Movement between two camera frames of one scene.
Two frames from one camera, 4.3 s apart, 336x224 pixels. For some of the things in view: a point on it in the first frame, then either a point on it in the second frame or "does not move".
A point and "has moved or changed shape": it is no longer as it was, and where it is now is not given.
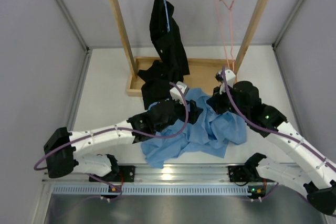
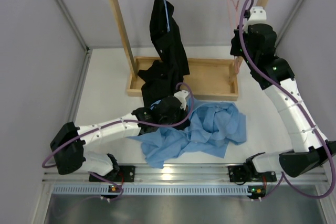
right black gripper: [216, 101] -> [233, 50]
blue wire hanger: [167, 17] does not move
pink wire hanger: [229, 9] -> [237, 61]
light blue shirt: [211, 135] has moved or changed shape
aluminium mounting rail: [179, 175] does not move
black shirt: [172, 63] does not move
